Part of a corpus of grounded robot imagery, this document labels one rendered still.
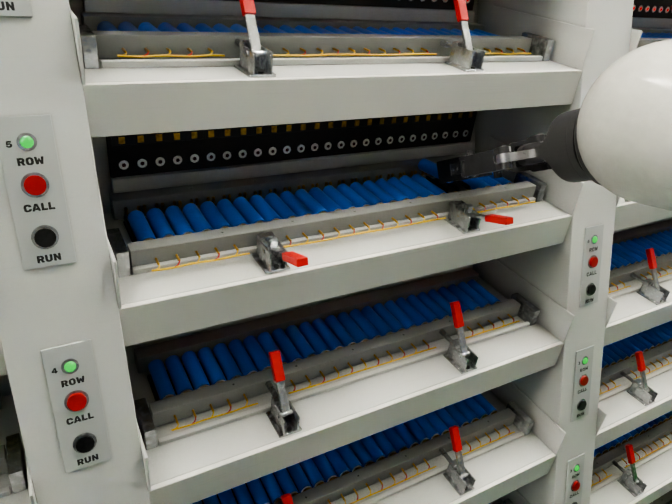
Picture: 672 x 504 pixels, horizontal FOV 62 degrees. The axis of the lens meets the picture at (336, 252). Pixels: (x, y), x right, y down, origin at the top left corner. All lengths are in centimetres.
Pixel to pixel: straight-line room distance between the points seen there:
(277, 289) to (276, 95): 20
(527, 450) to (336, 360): 39
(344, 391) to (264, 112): 36
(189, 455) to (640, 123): 52
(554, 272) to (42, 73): 70
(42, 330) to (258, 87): 29
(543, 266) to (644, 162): 52
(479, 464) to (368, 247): 43
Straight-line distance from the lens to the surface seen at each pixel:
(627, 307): 105
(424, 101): 65
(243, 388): 68
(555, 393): 95
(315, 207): 68
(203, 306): 56
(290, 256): 53
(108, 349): 55
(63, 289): 53
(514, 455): 97
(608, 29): 87
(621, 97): 40
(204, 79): 54
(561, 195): 85
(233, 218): 64
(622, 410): 114
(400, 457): 87
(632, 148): 39
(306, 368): 71
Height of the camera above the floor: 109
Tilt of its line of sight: 15 degrees down
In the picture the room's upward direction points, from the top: 3 degrees counter-clockwise
